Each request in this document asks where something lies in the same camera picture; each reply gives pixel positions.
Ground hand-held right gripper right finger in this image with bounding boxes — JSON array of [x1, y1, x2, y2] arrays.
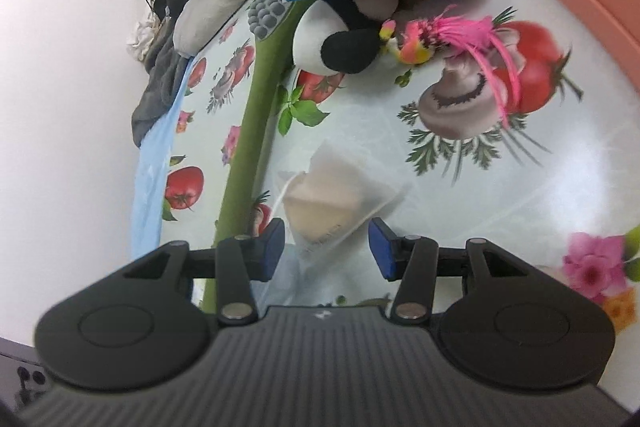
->
[[367, 217, 538, 324]]

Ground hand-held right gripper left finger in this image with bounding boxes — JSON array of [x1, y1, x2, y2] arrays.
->
[[122, 217, 287, 324]]

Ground clear bag with beige item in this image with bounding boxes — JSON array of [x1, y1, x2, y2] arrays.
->
[[277, 139, 413, 258]]

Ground panda plush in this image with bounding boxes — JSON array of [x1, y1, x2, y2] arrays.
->
[[292, 0, 401, 75]]

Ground pink feather toy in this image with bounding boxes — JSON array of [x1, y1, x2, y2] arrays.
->
[[380, 4, 523, 128]]

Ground green massage brush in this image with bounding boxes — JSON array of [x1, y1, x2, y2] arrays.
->
[[197, 0, 313, 310]]

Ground fruit printed tablecloth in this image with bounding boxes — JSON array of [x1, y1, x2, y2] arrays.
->
[[160, 0, 640, 373]]

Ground dark grey blanket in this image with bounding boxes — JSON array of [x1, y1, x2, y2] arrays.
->
[[131, 34, 188, 148]]

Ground white crumpled cloth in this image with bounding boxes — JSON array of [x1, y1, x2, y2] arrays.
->
[[126, 17, 161, 60]]

